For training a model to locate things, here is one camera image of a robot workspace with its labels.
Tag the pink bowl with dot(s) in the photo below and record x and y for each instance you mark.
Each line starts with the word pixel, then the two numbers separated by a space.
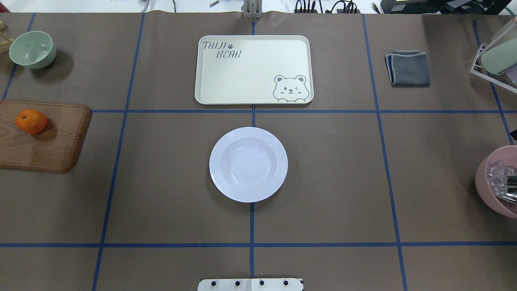
pixel 507 154

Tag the white round plate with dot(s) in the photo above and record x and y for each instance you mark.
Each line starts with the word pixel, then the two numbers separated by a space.
pixel 248 164

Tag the folded grey cloth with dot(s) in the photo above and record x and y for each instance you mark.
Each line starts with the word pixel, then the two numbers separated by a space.
pixel 408 68

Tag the sage green cup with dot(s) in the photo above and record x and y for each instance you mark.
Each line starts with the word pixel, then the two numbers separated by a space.
pixel 497 59

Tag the orange fruit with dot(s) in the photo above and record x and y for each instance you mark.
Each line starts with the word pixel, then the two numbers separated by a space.
pixel 31 121

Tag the ice cubes pile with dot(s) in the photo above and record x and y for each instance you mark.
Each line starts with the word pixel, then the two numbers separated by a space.
pixel 499 168

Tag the cream bear serving tray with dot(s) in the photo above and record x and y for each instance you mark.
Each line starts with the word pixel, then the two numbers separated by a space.
pixel 253 70

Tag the wooden cutting board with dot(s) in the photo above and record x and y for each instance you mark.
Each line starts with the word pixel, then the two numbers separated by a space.
pixel 56 149

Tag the metal scoop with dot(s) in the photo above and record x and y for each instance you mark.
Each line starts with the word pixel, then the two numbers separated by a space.
pixel 505 188

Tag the purple cup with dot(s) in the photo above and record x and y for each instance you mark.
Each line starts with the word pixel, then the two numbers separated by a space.
pixel 511 74

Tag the green bowl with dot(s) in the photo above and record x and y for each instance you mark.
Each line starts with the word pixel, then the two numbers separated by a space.
pixel 33 50

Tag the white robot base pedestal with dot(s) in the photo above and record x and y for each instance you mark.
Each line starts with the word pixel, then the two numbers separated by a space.
pixel 251 284

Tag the white wire cup rack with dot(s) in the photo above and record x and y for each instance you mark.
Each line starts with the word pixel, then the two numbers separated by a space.
pixel 507 32

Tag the aluminium frame post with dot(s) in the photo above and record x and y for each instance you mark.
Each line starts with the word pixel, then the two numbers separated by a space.
pixel 252 9

